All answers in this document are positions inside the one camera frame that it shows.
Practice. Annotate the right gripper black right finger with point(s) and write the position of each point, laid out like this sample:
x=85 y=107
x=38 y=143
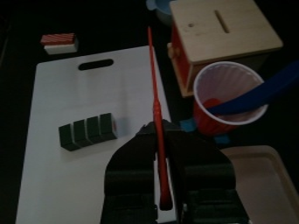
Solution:
x=205 y=186

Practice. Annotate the red utensil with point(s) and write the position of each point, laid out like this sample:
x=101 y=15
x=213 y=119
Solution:
x=212 y=103

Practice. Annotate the dark green sushi roll piece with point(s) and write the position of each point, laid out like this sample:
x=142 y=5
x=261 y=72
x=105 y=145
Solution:
x=69 y=137
x=106 y=126

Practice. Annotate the pale blue bowl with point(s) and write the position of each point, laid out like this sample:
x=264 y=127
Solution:
x=161 y=11

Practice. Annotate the red plastic cup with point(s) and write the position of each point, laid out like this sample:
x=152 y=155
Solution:
x=233 y=84

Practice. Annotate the blue tape piece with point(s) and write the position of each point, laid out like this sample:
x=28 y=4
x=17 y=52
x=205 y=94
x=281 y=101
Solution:
x=188 y=125
x=221 y=139

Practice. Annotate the blue utensil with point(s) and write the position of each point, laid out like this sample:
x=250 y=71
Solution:
x=264 y=93

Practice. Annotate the wooden box with slot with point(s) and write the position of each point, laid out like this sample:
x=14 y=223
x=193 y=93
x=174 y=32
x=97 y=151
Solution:
x=217 y=43

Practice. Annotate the red toy knife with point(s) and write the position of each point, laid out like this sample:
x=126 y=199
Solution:
x=157 y=116

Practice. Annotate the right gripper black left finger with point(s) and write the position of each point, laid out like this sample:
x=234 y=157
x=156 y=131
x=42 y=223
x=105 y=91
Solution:
x=128 y=180

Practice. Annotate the beige rectangular plate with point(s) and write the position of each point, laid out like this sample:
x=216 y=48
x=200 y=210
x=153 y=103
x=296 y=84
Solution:
x=264 y=186

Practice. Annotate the salmon nigiri toy sushi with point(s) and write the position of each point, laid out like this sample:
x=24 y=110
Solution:
x=60 y=43

